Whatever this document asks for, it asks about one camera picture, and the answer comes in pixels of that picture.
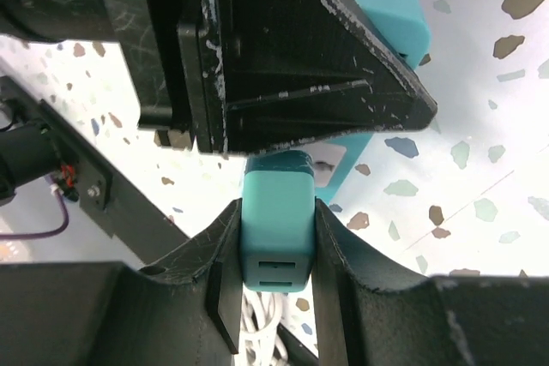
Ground teal power strip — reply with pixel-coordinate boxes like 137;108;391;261
309;0;431;204

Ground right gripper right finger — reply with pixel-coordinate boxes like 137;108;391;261
312;201;548;365

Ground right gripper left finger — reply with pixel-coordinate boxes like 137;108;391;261
1;201;243;365

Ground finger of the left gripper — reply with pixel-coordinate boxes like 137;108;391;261
196;0;437;155

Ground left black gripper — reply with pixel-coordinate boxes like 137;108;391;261
1;0;206;147

